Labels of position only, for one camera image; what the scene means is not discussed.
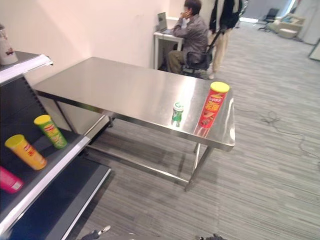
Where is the open laptop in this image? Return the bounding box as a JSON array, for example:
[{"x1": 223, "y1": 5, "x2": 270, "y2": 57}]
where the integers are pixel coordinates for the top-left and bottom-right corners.
[{"x1": 155, "y1": 11, "x2": 174, "y2": 36}]

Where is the green chips can yellow lid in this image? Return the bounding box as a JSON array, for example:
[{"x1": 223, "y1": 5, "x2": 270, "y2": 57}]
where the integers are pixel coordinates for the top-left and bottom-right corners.
[{"x1": 33, "y1": 114, "x2": 68, "y2": 150}]

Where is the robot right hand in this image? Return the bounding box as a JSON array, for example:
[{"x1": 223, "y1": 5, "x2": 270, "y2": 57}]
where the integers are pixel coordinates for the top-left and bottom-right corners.
[{"x1": 195, "y1": 233, "x2": 227, "y2": 240}]

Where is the stainless steel table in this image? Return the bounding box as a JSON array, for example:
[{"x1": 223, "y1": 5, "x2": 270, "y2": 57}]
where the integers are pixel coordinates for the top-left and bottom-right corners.
[{"x1": 32, "y1": 56, "x2": 236, "y2": 193}]

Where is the black floor cable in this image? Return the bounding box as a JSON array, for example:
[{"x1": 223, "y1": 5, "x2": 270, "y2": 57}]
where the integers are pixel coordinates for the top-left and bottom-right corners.
[{"x1": 234, "y1": 107, "x2": 320, "y2": 159}]

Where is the white snack bag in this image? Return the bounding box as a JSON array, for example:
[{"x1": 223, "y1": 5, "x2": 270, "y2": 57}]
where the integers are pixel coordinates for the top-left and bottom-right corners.
[{"x1": 0, "y1": 23, "x2": 19, "y2": 66}]

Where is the dark shop shelf unit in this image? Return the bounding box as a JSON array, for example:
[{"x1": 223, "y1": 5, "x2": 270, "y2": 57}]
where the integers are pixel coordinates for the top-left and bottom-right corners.
[{"x1": 0, "y1": 51, "x2": 113, "y2": 240}]

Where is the white desk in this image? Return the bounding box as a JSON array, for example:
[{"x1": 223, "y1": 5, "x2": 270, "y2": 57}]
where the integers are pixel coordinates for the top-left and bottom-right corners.
[{"x1": 153, "y1": 16, "x2": 185, "y2": 71}]

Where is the dark lounge chair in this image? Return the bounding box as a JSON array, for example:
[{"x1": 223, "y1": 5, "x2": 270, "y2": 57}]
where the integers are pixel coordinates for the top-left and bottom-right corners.
[{"x1": 258, "y1": 8, "x2": 280, "y2": 32}]

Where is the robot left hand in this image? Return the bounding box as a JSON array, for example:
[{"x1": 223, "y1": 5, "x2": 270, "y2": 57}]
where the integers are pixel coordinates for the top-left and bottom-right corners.
[{"x1": 80, "y1": 224, "x2": 112, "y2": 240}]

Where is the green gum bottle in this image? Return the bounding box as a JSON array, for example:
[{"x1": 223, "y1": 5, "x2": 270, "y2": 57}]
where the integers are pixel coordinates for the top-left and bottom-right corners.
[{"x1": 171, "y1": 101, "x2": 185, "y2": 128}]

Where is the red chips can yellow lid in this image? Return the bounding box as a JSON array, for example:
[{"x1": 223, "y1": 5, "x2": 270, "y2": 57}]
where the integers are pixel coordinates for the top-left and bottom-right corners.
[{"x1": 197, "y1": 81, "x2": 231, "y2": 129}]

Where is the seated person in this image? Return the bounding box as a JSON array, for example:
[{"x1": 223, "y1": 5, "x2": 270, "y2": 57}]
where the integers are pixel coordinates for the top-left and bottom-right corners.
[{"x1": 167, "y1": 0, "x2": 209, "y2": 75}]

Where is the beige armchair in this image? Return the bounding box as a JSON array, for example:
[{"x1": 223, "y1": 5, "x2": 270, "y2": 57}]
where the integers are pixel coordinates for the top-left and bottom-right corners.
[{"x1": 271, "y1": 13, "x2": 306, "y2": 39}]

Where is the pink chips can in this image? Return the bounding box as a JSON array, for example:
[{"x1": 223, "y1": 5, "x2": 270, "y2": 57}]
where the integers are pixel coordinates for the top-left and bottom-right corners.
[{"x1": 0, "y1": 165, "x2": 25, "y2": 195}]

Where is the standing person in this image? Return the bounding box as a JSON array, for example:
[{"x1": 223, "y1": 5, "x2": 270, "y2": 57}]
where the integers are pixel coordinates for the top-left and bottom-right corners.
[{"x1": 206, "y1": 0, "x2": 244, "y2": 80}]

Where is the black office chair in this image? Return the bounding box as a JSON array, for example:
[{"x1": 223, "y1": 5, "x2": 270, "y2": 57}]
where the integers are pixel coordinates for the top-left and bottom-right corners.
[{"x1": 181, "y1": 29, "x2": 225, "y2": 76}]

